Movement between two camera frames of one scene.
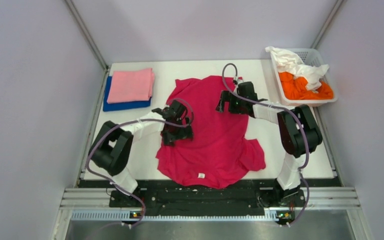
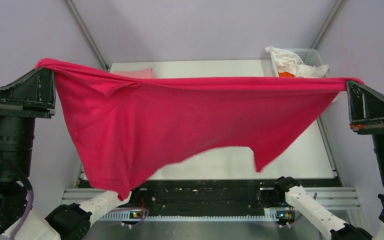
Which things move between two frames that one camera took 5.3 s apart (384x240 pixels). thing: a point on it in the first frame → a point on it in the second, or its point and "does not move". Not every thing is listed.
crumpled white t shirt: x=288 y=62 does not move
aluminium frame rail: x=89 y=204 does not move
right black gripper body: x=237 y=104 → x=379 y=127
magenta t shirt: x=220 y=154 → x=125 y=125
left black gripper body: x=178 y=120 → x=14 y=109
